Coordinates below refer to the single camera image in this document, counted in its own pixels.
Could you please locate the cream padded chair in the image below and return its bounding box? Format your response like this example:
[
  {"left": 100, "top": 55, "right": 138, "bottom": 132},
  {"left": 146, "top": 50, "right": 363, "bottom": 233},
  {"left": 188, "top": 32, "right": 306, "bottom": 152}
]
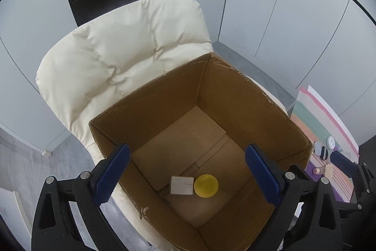
[{"left": 36, "top": 0, "right": 290, "bottom": 248}]

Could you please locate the brown cardboard box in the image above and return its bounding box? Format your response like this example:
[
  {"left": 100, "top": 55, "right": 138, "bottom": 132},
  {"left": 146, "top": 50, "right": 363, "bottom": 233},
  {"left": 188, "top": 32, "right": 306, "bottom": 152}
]
[{"left": 89, "top": 52, "right": 313, "bottom": 251}]

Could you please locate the yellow round container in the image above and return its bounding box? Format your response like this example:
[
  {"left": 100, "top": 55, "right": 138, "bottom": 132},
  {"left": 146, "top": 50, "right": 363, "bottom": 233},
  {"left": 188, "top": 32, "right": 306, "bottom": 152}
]
[{"left": 193, "top": 174, "right": 219, "bottom": 199}]

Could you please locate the dark cabinet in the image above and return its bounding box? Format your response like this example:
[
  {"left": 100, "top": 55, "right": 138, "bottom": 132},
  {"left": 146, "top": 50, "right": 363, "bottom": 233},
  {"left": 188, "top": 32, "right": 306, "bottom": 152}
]
[{"left": 358, "top": 143, "right": 375, "bottom": 166}]

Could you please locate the pastel striped mat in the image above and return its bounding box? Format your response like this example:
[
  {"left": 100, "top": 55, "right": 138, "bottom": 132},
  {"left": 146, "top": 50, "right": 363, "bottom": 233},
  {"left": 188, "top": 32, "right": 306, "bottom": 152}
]
[{"left": 289, "top": 86, "right": 360, "bottom": 204}]

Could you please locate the small white box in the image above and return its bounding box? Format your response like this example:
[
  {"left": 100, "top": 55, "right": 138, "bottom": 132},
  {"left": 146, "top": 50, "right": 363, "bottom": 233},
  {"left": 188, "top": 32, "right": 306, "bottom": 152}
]
[{"left": 170, "top": 176, "right": 194, "bottom": 196}]

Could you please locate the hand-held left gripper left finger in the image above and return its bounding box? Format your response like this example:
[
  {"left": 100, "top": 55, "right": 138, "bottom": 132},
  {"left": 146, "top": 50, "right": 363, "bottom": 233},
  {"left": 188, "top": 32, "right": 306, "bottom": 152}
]
[{"left": 31, "top": 143, "right": 131, "bottom": 251}]

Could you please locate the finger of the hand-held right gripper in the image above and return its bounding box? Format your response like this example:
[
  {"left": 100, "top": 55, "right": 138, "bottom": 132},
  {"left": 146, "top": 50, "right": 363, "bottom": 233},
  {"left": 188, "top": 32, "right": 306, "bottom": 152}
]
[{"left": 330, "top": 150, "right": 372, "bottom": 195}]

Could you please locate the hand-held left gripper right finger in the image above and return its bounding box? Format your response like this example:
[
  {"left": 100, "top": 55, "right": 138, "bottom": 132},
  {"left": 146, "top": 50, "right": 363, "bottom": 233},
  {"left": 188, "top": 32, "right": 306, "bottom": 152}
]
[{"left": 245, "top": 143, "right": 344, "bottom": 251}]

